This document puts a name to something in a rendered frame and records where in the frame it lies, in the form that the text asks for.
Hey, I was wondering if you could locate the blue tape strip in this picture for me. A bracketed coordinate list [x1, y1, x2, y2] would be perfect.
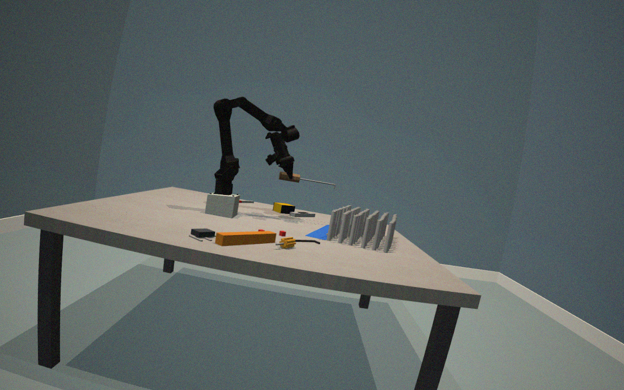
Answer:
[306, 225, 329, 241]

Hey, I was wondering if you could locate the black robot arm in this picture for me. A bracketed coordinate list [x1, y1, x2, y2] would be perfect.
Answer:
[213, 97, 300, 195]

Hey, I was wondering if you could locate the orange rectangular block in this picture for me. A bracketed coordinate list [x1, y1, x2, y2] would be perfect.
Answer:
[215, 231, 276, 246]

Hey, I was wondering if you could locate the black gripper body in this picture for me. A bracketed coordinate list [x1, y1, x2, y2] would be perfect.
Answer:
[274, 144, 294, 166]

